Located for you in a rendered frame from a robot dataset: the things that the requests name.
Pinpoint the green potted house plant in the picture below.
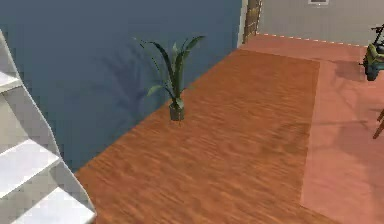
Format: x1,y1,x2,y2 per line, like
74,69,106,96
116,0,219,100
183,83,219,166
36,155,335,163
133,35,206,122

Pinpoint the brown wooden room door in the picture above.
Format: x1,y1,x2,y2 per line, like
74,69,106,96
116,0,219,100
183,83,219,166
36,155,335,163
242,0,264,44

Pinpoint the green and black ride-on toy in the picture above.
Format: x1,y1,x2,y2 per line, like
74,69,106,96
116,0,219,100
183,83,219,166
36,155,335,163
359,23,384,82

